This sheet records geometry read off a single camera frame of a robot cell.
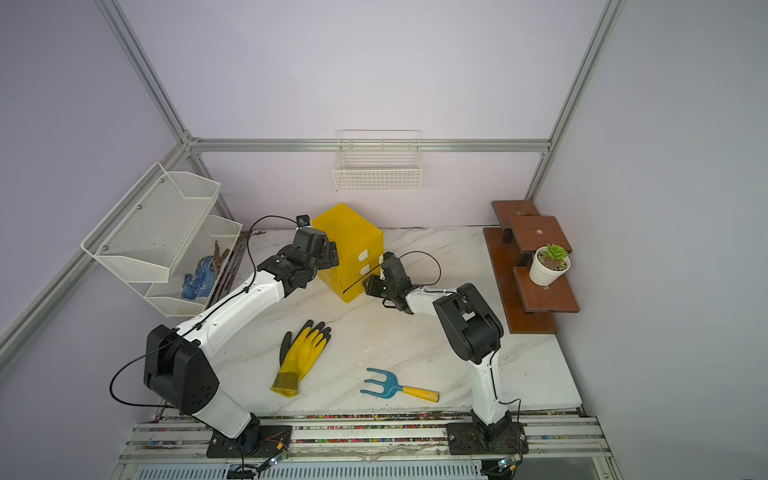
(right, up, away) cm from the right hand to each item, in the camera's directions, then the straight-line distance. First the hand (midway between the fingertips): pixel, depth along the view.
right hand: (368, 286), depth 100 cm
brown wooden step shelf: (+46, -4, -19) cm, 50 cm away
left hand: (-14, +11, -15) cm, 23 cm away
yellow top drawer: (-1, +11, -13) cm, 17 cm away
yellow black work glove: (-20, -19, -15) cm, 32 cm away
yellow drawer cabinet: (-1, +13, -14) cm, 20 cm away
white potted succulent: (+52, +8, -20) cm, 56 cm away
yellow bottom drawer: (-3, -1, -4) cm, 6 cm away
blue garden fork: (+8, -26, -19) cm, 33 cm away
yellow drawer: (-4, +4, -11) cm, 12 cm away
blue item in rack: (-48, +2, -13) cm, 50 cm away
